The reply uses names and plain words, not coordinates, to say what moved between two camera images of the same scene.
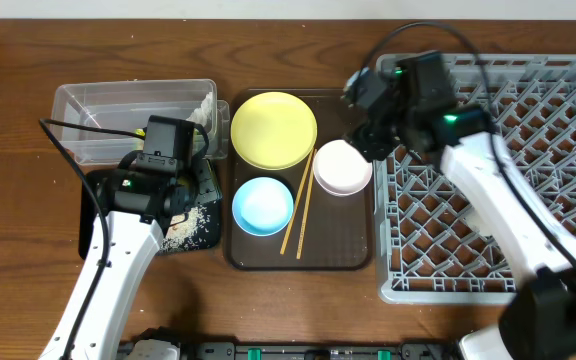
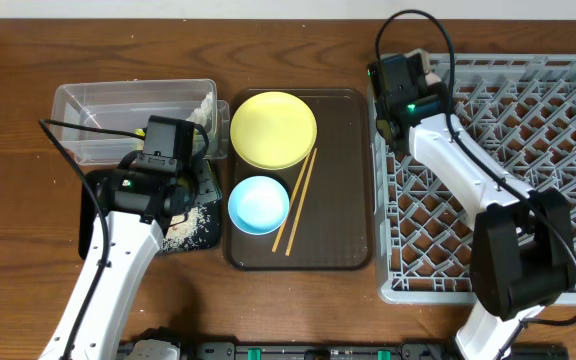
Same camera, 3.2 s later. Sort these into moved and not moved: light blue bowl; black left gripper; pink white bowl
Moved: pink white bowl
Not moved: light blue bowl; black left gripper
